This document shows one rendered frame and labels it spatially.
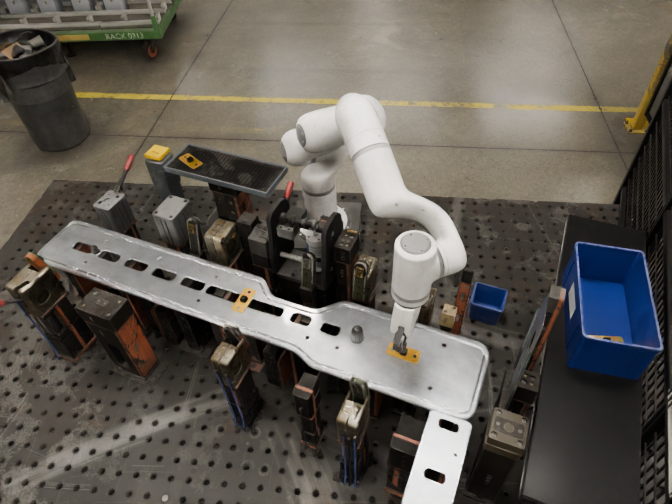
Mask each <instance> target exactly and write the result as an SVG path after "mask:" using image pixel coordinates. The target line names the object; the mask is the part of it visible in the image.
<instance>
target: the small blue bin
mask: <svg viewBox="0 0 672 504"><path fill-rule="evenodd" d="M507 295H508V291H507V290H505V289H502V288H498V287H495V286H491V285H487V284H484V283H480V282H476V283H475V286H474V289H473V293H472V296H471V299H470V308H469V318H472V319H475V320H478V321H482V322H485V323H488V324H492V325H496V324H497V322H498V321H499V318H500V315H501V313H502V312H503V311H504V306H505V302H506V298H507Z"/></svg>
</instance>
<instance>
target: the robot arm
mask: <svg viewBox="0 0 672 504"><path fill-rule="evenodd" d="M385 126H386V115H385V110H384V108H383V106H382V105H381V103H380V102H379V101H378V100H377V99H376V98H374V97H372V96H370V95H360V94H357V93H349V94H346V95H344V96H343V97H342V98H341V99H340V100H339V101H338V103H337V105H336V106H331V107H327V108H323V109H319V110H315V111H312V112H309V113H307V114H304V115H303V116H301V117H300V118H299V119H298V121H297V124H296V129H292V130H290V131H288V132H286V133H285V134H284V135H283V137H282V139H281V142H280V150H281V155H282V157H283V159H284V160H285V161H286V162H287V163H288V164H289V165H291V166H304V165H307V166H306V167H305V168H304V169H303V170H302V172H301V186H302V193H303V200H304V207H305V209H307V218H309V219H313V218H317V219H318V220H320V219H321V217H320V216H322V215H324V216H328V217H330V215H331V214H332V213H333V212H338V213H340V214H341V216H342V220H343V227H344V229H345V227H346V225H347V215H346V213H345V212H344V210H343V209H341V208H340V207H338V206H337V198H336V184H335V173H336V171H337V170H338V169H339V167H340V166H341V165H342V163H343V162H344V160H345V159H346V157H347V156H348V154H349V156H350V159H351V162H352V164H353V167H354V169H355V172H356V175H357V177H358V180H359V183H360V185H361V188H362V190H363V193H364V196H365V198H366V201H367V204H368V206H369V208H370V210H371V212H372V213H373V214H374V215H375V216H377V217H382V218H405V219H409V220H413V221H415V222H417V223H419V224H421V225H422V226H424V227H425V228H426V229H427V230H428V231H429V233H430V234H431V235H429V234H427V233H425V232H422V231H417V230H412V231H407V232H404V233H402V234H401V235H399V236H398V237H397V239H396V241H395V245H394V258H393V272H392V285H391V294H392V297H393V299H394V300H395V304H394V309H393V314H392V320H391V326H390V331H391V333H395V332H396V333H395V337H394V340H393V350H395V351H396V352H399V353H406V348H407V343H406V340H407V337H409V336H410V335H411V333H412V330H413V328H414V325H415V324H416V323H417V321H418V315H419V312H420V309H421V306H422V305H423V304H425V303H426V302H427V300H428V299H429V296H430V290H431V284H432V283H433V282H434V281H435V280H437V279H439V278H441V277H445V276H448V275H451V274H454V273H456V272H459V271H461V270H462V269H463V268H464V267H465V266H466V262H467V257H466V252H465V249H464V246H463V243H462V241H461V239H460V236H459V234H458V232H457V230H456V228H455V226H454V224H453V222H452V220H451V218H450V217H449V216H448V214H447V213H446V212H445V211H444V210H443V209H442V208H441V207H439V206H438V205H437V204H435V203H433V202H432V201H430V200H428V199H426V198H423V197H421V196H419V195H416V194H414V193H412V192H410V191H409V190H408V189H407V188H406V187H405V185H404V182H403V179H402V177H401V174H400V171H399V169H398V166H397V163H396V161H395V158H394V155H393V153H392V150H391V147H390V145H389V142H388V140H387V137H386V134H385V132H384V129H385ZM402 336H405V337H404V340H401V338H402Z"/></svg>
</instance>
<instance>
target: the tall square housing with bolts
mask: <svg viewBox="0 0 672 504"><path fill-rule="evenodd" d="M152 215H153V217H154V220H155V222H156V225H157V227H158V230H159V232H160V235H161V238H162V242H164V243H167V246H168V248H170V249H173V250H176V251H179V252H182V253H186V254H189V253H190V252H191V250H190V243H189V236H188V229H187V223H186V222H187V220H188V219H189V218H190V217H192V216H194V213H193V210H192V207H191V204H190V201H189V200H188V199H184V198H180V197H177V196H173V195H170V196H168V197H167V198H166V199H165V200H164V201H163V202H162V203H161V204H160V206H159V207H158V208H157V209H156V210H155V211H154V212H153V213H152ZM194 217H195V216H194Z"/></svg>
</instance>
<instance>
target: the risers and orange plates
mask: <svg viewBox="0 0 672 504"><path fill-rule="evenodd" d="M153 276H156V277H159V278H162V279H165V277H164V274H163V272H162V270H161V269H156V270H155V272H154V273H153ZM165 280H166V279H165ZM139 299H140V301H141V303H142V305H143V307H144V309H145V311H146V313H147V315H148V317H149V319H150V321H151V323H152V325H153V328H152V329H153V331H154V332H155V334H156V335H158V336H161V337H163V338H164V340H165V341H168V342H171V343H173V344H176V345H179V344H180V343H181V342H182V340H183V339H184V338H185V337H184V334H183V332H182V330H181V327H180V325H179V323H178V321H177V318H176V316H175V314H174V312H173V309H170V308H167V307H164V306H161V305H159V304H156V303H153V302H150V301H147V300H144V299H142V298H139ZM263 355H264V363H265V367H266V371H267V375H268V376H267V378H268V382H269V383H271V384H274V385H276V386H279V387H282V386H283V387H284V386H285V385H286V383H287V381H288V379H289V377H290V375H291V373H292V371H293V367H292V362H291V357H290V351H289V350H286V349H283V348H280V347H278V346H275V345H272V344H269V343H267V345H266V346H265V348H264V350H263ZM330 381H331V382H330V389H332V390H334V391H337V392H339V391H340V389H341V387H342V385H343V383H344V380H343V379H340V378H337V377H334V376H331V375H330Z"/></svg>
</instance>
